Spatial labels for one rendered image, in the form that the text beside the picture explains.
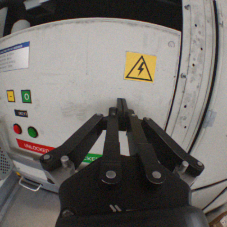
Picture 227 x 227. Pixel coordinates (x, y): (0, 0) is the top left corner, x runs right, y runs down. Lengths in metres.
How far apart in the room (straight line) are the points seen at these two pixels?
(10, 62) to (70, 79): 0.17
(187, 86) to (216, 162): 0.39
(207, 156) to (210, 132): 0.11
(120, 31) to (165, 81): 0.12
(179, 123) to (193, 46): 0.21
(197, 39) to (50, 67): 0.34
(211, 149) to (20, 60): 0.62
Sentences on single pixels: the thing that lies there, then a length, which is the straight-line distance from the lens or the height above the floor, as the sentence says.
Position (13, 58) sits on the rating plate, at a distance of 0.32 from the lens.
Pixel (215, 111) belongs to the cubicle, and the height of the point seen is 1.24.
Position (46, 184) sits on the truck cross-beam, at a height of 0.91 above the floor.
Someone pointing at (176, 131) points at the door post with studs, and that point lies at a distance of 0.35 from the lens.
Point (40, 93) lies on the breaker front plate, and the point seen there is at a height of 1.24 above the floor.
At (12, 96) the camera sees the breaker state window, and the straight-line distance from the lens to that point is 0.34.
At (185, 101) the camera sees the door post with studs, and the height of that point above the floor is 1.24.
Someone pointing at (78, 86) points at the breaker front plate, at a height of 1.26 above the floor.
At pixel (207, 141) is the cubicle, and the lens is 0.43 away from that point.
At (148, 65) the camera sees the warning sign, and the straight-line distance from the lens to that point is 0.22.
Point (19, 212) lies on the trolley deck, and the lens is 0.55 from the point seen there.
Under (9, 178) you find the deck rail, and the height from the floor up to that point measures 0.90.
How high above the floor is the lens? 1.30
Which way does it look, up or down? 23 degrees down
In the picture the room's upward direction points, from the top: 5 degrees clockwise
